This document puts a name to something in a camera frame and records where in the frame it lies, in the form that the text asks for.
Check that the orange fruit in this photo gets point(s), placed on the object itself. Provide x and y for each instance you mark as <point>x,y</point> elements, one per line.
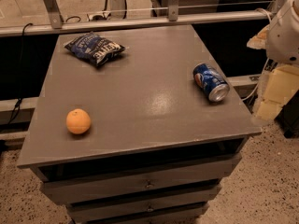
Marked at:
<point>78,121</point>

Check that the grey drawer cabinet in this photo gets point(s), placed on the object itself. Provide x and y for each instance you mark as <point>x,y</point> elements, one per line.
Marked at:
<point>157,149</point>

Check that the metal railing bar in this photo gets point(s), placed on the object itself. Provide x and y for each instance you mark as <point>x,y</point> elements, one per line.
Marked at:
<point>81,27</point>

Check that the dark blue chip bag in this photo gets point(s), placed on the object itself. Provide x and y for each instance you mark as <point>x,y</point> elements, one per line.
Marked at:
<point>94,48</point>

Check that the white power strip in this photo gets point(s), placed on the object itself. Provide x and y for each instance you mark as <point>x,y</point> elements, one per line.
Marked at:
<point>101,16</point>

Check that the blue pepsi can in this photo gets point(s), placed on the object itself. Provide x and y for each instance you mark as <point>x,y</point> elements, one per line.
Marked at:
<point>211,82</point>

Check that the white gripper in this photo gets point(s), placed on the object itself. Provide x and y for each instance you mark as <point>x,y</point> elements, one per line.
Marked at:
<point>284,36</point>

